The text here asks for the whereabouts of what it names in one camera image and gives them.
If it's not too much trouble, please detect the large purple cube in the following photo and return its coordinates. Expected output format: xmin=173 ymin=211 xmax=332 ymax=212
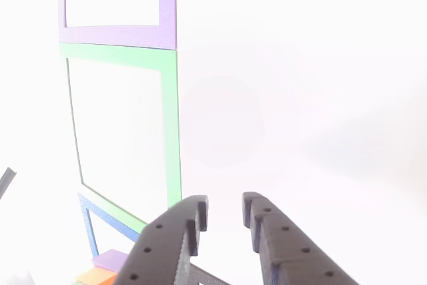
xmin=90 ymin=248 xmax=129 ymax=272

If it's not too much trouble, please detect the orange cube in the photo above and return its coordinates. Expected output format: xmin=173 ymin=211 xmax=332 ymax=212
xmin=75 ymin=266 xmax=119 ymax=285

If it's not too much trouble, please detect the dark grey tube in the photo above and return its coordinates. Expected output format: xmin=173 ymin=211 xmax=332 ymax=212
xmin=0 ymin=167 xmax=17 ymax=200

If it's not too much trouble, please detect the black square frame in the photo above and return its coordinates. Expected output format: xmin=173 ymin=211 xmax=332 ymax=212
xmin=189 ymin=263 xmax=231 ymax=285

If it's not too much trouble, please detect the green square frame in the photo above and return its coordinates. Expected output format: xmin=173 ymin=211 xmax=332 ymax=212
xmin=59 ymin=43 xmax=183 ymax=234

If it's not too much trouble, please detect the purple square frame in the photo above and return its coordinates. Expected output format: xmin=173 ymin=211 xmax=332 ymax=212
xmin=58 ymin=0 xmax=177 ymax=51

